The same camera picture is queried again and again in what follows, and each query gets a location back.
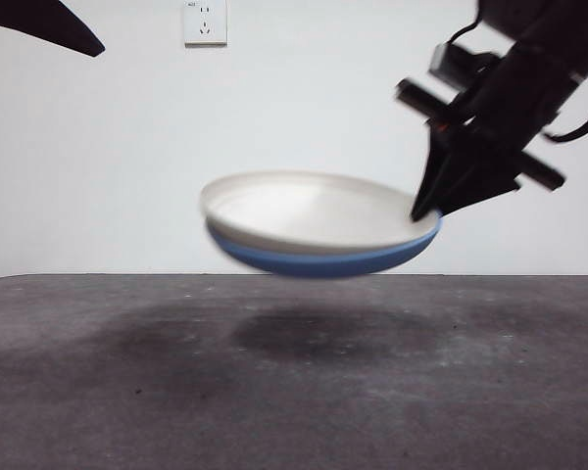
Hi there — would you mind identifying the white wall socket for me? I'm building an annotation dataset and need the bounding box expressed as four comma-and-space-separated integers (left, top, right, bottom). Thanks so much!
183, 0, 228, 49

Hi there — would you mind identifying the white round plate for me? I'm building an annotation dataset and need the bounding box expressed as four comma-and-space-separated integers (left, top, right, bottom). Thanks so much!
199, 169, 440, 257

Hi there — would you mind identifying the blue round plate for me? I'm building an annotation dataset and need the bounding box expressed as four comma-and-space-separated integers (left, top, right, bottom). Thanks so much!
204, 211, 444, 280

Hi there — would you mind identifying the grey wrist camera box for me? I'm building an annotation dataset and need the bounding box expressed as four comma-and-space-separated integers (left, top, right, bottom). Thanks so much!
429, 42, 502, 87

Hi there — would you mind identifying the black camera cable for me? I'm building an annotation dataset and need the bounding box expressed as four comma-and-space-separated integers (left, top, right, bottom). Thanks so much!
447, 17, 482, 49

